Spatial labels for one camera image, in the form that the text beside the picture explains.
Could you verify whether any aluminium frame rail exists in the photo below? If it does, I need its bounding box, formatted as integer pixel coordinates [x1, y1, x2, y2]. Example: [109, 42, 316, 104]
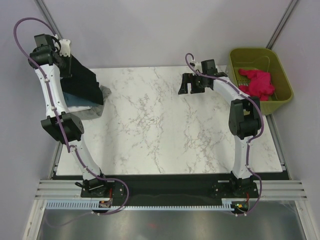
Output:
[35, 175, 307, 200]

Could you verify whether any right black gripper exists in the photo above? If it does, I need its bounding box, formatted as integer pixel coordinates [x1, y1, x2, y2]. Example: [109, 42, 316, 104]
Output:
[178, 73, 206, 95]

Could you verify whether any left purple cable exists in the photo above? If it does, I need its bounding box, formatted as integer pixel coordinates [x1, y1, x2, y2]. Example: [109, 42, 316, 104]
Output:
[12, 17, 130, 228]

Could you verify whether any aluminium corner post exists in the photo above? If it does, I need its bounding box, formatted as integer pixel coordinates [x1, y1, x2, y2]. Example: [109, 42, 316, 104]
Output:
[265, 0, 300, 50]
[34, 0, 82, 75]

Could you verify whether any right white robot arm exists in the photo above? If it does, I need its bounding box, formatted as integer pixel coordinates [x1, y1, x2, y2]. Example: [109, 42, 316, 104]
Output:
[178, 53, 264, 197]

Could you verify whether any black t shirt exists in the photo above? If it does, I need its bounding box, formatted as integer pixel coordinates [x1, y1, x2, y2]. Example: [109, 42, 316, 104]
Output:
[60, 55, 100, 100]

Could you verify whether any purple cable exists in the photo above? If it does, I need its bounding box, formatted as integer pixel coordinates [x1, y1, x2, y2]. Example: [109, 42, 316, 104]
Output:
[184, 52, 263, 218]
[12, 17, 130, 228]

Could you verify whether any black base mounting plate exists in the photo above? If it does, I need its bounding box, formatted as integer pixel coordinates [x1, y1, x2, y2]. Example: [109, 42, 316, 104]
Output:
[76, 173, 259, 207]

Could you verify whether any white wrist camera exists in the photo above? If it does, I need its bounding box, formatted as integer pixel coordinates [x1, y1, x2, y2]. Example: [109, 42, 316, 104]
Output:
[55, 39, 71, 57]
[190, 61, 202, 73]

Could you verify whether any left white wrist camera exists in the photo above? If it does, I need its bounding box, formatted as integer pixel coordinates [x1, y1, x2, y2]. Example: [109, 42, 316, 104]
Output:
[55, 39, 71, 57]

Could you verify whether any white slotted cable duct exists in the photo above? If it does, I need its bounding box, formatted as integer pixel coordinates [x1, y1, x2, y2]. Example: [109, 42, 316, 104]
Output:
[45, 198, 251, 210]

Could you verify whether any folded teal t shirt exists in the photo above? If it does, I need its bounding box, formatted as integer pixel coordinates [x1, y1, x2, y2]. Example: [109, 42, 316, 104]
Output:
[63, 92, 98, 107]

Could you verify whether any left aluminium corner post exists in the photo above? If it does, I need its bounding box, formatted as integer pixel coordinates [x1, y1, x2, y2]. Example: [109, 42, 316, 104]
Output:
[34, 0, 82, 75]

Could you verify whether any olive green plastic tub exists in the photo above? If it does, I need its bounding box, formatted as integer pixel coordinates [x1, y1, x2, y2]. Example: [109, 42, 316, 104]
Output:
[227, 47, 293, 116]

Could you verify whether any folded white t shirt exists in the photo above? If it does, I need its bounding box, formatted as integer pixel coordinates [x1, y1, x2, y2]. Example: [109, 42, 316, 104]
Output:
[68, 106, 92, 113]

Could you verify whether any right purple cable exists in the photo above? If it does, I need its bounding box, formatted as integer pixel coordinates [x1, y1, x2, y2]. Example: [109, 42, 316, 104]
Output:
[184, 52, 263, 218]

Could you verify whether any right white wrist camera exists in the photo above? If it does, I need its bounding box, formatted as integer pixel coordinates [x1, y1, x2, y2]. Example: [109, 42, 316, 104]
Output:
[190, 61, 202, 73]

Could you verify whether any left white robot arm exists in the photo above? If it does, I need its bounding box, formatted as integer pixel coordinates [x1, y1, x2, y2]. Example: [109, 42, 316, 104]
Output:
[28, 34, 110, 197]

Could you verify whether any pink t shirt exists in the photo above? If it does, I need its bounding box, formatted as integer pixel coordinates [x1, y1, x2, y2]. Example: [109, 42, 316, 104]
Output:
[238, 68, 275, 101]

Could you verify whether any right aluminium corner post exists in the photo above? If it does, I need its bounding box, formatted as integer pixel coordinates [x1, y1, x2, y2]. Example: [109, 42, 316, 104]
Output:
[265, 0, 300, 50]

